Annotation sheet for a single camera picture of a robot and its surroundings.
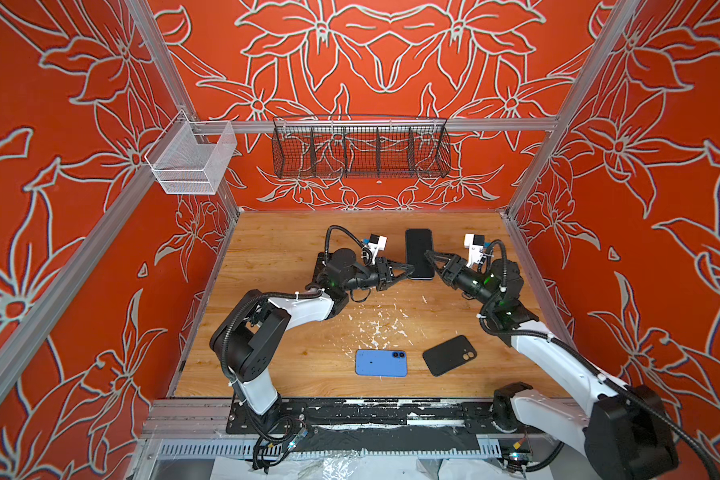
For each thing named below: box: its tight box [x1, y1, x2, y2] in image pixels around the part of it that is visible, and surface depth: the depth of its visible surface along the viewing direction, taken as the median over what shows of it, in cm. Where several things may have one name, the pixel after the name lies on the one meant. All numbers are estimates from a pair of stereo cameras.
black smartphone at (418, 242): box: [406, 228, 435, 280], surface depth 77 cm
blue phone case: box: [355, 349, 408, 377], surface depth 83 cm
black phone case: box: [422, 335, 478, 377], surface depth 85 cm
